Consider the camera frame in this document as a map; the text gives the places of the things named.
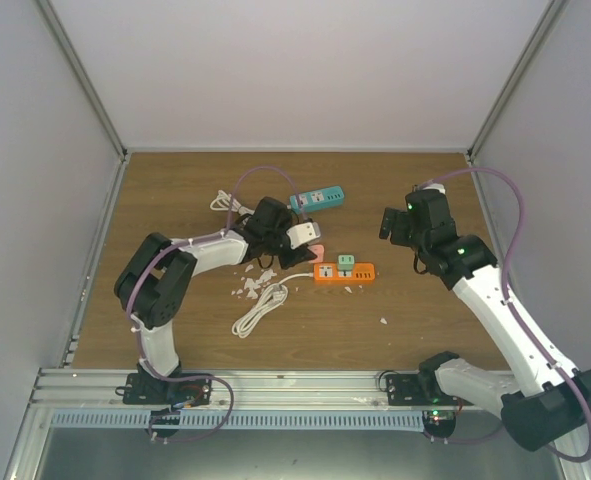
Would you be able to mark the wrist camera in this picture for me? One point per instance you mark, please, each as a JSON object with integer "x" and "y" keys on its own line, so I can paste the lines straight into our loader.
{"x": 431, "y": 186}
{"x": 305, "y": 233}

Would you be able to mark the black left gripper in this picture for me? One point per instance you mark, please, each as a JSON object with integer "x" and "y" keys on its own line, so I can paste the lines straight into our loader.
{"x": 299, "y": 256}

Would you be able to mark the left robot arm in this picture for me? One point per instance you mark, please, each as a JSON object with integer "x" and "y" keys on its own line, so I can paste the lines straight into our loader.
{"x": 152, "y": 286}

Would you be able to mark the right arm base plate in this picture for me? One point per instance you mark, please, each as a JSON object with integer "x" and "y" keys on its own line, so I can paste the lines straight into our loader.
{"x": 414, "y": 389}

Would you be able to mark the orange power strip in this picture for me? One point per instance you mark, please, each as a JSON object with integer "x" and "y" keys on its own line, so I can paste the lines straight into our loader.
{"x": 329, "y": 274}

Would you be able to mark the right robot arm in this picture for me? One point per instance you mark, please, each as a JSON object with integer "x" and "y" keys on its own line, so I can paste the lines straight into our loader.
{"x": 546, "y": 396}

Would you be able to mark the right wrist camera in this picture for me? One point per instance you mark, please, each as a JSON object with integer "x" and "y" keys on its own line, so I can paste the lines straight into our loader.
{"x": 431, "y": 186}

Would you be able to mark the pink charger plug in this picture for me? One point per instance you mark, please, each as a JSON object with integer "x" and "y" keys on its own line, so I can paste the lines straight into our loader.
{"x": 317, "y": 250}

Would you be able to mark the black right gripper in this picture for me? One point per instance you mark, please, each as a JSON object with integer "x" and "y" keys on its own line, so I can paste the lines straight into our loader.
{"x": 398, "y": 235}

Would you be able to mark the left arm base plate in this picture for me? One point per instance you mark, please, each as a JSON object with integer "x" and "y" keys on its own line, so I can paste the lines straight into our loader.
{"x": 143, "y": 389}

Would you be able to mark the teal power strip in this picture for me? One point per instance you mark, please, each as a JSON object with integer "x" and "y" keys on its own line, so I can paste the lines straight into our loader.
{"x": 316, "y": 200}

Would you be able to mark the aluminium front rail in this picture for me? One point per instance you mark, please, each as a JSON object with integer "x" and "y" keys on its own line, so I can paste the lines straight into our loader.
{"x": 243, "y": 400}

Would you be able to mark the green charger plug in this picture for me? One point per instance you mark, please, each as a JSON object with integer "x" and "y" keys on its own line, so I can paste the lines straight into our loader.
{"x": 345, "y": 265}

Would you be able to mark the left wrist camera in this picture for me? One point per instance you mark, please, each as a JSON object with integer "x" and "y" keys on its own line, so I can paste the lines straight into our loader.
{"x": 305, "y": 233}

